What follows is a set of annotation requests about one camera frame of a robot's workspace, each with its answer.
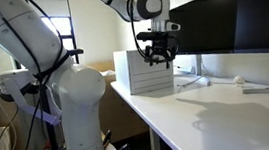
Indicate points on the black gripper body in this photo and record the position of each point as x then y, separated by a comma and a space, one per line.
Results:
163, 44

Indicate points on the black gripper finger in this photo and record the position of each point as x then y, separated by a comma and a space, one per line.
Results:
169, 59
151, 55

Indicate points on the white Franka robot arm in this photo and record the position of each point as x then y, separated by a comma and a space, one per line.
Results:
79, 91

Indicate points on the brown cardboard box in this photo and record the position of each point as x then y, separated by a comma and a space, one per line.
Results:
118, 113

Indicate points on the silver monitor stand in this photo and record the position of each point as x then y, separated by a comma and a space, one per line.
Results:
199, 64

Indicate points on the small white round object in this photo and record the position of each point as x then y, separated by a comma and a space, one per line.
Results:
239, 80

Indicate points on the black marker pen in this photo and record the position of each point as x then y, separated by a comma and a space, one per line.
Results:
107, 137

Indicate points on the black tripod stand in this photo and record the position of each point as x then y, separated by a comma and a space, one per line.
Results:
48, 127

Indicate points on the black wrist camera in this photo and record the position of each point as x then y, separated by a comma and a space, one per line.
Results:
150, 35

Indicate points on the window with dark frame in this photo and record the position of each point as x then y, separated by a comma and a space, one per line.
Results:
64, 25

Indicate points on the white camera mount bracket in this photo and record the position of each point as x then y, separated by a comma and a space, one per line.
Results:
14, 79

